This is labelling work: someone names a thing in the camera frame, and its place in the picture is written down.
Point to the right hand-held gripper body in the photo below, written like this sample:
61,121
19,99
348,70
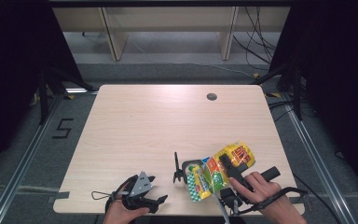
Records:
231,199

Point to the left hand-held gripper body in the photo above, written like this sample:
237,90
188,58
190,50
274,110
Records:
141,185

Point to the yellow printed seasoning bag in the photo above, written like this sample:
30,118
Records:
211,177

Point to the clear jar with black lid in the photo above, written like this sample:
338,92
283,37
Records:
177,175

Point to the person's right hand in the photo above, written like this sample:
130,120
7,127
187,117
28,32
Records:
264,191

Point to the person's left hand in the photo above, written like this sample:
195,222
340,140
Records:
118,214

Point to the yellow black tape piece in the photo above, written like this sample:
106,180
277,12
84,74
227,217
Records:
272,95

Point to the black tripod stand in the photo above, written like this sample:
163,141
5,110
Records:
43,99
297,93

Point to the black curtain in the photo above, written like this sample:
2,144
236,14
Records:
12,62
338,77

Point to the light wooden shelf unit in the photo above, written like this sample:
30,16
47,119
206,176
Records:
167,18

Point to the long aluminium floor rail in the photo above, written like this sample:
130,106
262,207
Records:
21,168
320,161

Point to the short silver rail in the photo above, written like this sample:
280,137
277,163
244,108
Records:
77,90

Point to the black frame beam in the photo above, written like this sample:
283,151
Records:
167,3

